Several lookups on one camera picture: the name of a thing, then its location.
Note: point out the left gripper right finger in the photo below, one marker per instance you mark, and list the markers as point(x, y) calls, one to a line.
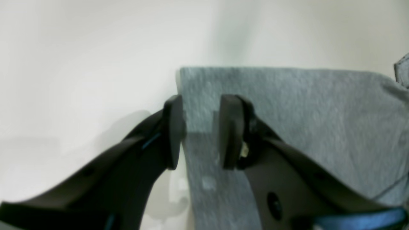
point(292, 191)

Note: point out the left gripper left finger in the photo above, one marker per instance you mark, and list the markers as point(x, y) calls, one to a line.
point(111, 191)

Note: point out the grey T-shirt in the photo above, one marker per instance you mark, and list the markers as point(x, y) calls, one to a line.
point(353, 124)

